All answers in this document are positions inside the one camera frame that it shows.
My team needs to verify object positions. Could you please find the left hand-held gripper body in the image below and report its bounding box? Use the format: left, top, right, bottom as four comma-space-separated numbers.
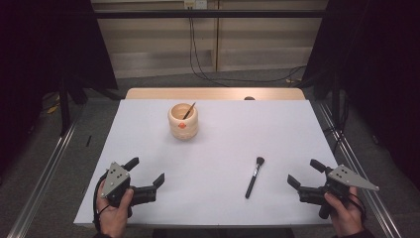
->
100, 161, 158, 210

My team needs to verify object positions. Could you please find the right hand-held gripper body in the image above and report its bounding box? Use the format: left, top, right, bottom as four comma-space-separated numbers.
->
298, 164, 380, 220

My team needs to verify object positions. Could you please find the cream ribbed wooden cup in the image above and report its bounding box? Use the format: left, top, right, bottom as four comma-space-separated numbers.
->
167, 102, 199, 142

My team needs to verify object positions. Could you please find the thin black orange-tipped brush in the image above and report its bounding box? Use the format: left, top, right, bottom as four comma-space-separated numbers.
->
182, 101, 197, 121

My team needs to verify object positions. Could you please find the person's right hand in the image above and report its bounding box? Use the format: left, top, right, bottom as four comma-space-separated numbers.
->
323, 186, 365, 238

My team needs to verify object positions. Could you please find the person's left hand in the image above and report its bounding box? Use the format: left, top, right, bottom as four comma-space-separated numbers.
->
96, 179, 135, 238

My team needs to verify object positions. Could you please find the black makeup brush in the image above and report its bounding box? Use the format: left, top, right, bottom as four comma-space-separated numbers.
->
245, 156, 265, 199

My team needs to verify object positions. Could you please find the white table cover sheet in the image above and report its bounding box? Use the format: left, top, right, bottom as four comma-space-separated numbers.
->
72, 98, 338, 229

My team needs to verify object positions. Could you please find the wooden table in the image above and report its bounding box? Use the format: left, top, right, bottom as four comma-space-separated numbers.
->
125, 87, 306, 101

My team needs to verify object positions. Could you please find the black curtain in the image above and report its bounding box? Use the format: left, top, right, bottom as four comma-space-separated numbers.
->
301, 0, 420, 191
0, 0, 119, 177

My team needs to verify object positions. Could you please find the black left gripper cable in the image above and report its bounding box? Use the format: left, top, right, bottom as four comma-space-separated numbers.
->
92, 172, 111, 234

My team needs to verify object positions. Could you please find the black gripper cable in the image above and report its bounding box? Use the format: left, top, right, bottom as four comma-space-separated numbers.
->
347, 192, 368, 225
92, 172, 111, 234

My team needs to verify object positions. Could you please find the aluminium floor rail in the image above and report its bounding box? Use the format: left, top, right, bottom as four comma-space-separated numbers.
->
6, 98, 85, 238
317, 100, 403, 238

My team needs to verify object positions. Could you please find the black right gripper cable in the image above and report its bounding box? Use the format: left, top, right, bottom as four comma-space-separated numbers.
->
347, 192, 368, 225

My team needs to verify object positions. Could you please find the black metal stand post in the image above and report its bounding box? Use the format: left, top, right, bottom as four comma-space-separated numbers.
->
331, 70, 342, 128
58, 73, 72, 137

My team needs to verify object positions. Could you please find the black wall cable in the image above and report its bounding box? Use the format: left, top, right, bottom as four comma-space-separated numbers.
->
188, 8, 231, 88
190, 16, 308, 84

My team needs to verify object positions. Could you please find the black horizontal frame bar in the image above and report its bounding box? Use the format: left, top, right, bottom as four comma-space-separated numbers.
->
93, 9, 329, 20

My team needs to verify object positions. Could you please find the white wall socket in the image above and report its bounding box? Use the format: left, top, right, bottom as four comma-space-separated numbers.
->
183, 0, 208, 10

